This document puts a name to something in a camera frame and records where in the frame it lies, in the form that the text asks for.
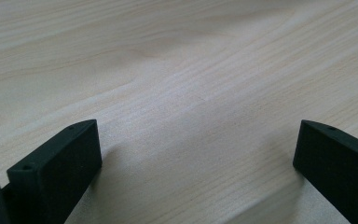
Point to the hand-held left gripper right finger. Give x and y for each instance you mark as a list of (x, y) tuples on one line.
[(338, 168)]

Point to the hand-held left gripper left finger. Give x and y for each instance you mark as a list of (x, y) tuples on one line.
[(59, 174)]

